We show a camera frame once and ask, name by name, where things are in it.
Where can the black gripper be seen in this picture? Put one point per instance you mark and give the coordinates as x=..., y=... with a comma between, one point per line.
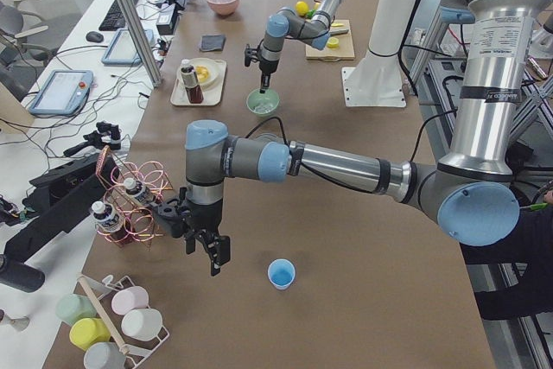
x=206, y=219
x=266, y=66

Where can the mint green bowl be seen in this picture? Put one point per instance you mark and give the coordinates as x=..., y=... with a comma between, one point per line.
x=256, y=96

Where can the light blue cup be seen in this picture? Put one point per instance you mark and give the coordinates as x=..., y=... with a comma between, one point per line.
x=281, y=273

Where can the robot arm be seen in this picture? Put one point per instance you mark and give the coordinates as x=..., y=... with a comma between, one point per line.
x=466, y=193
x=287, y=23

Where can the cream serving tray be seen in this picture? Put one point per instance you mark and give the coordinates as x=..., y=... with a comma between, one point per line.
x=212, y=94

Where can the white plate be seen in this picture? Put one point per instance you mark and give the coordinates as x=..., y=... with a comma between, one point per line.
x=209, y=63

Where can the grey folded cloth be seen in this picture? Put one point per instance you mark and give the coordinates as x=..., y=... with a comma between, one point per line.
x=210, y=43

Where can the tea bottle on tray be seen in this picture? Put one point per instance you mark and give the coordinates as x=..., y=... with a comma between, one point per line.
x=191, y=83

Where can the half lemon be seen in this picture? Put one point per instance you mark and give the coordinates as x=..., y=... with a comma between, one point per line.
x=333, y=42

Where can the yellow lemon near board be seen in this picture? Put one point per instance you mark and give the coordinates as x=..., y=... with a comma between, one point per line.
x=301, y=8

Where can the bamboo cutting board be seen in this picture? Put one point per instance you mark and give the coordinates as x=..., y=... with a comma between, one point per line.
x=344, y=51

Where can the steel muddler black tip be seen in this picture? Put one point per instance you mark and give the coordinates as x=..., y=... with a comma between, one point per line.
x=339, y=32

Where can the bottle in copper rack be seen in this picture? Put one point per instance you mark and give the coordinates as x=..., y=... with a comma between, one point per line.
x=144, y=199

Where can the pink cup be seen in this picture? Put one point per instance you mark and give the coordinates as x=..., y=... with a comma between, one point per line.
x=125, y=300

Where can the white cup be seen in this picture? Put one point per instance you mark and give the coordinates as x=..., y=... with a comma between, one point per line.
x=142, y=324

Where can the teach pendant far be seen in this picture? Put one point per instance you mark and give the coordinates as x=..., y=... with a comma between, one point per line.
x=121, y=51

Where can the teach pendant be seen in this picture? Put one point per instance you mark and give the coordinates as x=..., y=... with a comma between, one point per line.
x=63, y=93
x=121, y=51

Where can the mint green cup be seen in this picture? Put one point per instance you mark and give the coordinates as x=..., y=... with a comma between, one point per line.
x=72, y=308

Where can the grey cup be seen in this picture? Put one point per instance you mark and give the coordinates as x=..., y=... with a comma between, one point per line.
x=104, y=355

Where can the yellow cup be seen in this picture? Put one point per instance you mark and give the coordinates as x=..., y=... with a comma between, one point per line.
x=88, y=331

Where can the black keyboard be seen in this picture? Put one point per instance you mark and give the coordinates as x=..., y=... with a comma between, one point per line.
x=114, y=18

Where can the black computer mouse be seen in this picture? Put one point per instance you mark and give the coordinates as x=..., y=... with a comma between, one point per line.
x=94, y=37

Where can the teach pendant near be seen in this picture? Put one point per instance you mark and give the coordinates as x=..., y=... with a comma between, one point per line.
x=63, y=93

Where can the copper wire bottle rack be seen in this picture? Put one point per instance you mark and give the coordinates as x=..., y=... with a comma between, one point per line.
x=140, y=225

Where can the white wire cup rack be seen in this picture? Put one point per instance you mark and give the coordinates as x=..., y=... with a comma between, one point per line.
x=100, y=294

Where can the aluminium frame post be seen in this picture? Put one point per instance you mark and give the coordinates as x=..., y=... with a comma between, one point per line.
x=140, y=41

